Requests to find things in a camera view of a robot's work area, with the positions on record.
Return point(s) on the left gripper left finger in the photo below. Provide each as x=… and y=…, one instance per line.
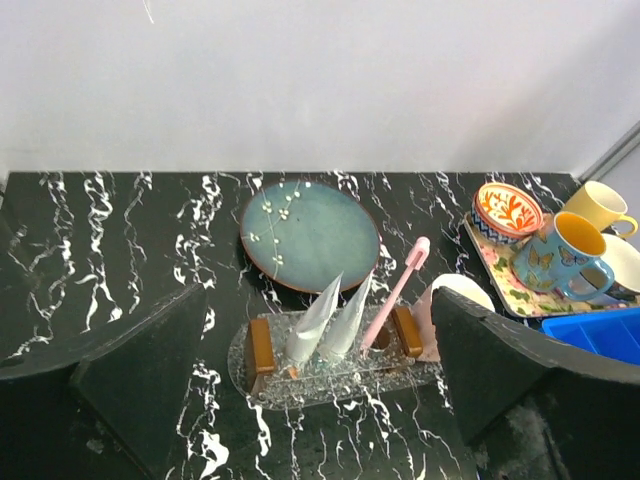
x=105, y=404

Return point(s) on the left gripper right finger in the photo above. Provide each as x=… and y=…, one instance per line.
x=530, y=406

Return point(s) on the clear acrylic tray wooden handles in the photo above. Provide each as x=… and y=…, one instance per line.
x=320, y=380

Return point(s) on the pink toothbrush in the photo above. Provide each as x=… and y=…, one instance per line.
x=414, y=261

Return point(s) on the teal cap toothpaste tube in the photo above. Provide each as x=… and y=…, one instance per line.
x=344, y=329

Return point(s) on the orange cap toothpaste tube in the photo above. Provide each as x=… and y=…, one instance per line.
x=306, y=334

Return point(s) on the floral serving tray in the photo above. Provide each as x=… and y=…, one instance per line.
x=516, y=298

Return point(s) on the blue plastic bin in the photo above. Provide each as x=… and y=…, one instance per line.
x=610, y=333

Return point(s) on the blue mug orange interior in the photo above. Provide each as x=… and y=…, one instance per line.
x=566, y=245

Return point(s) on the white cream mug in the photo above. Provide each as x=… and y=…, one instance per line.
x=623, y=259

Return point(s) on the red patterned small bowl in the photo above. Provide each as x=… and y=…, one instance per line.
x=504, y=214

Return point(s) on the yellow mug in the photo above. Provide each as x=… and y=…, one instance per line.
x=602, y=206

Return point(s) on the teal ceramic plate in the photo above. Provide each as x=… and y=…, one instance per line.
x=304, y=234

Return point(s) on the aluminium rail frame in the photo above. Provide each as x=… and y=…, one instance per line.
x=613, y=156

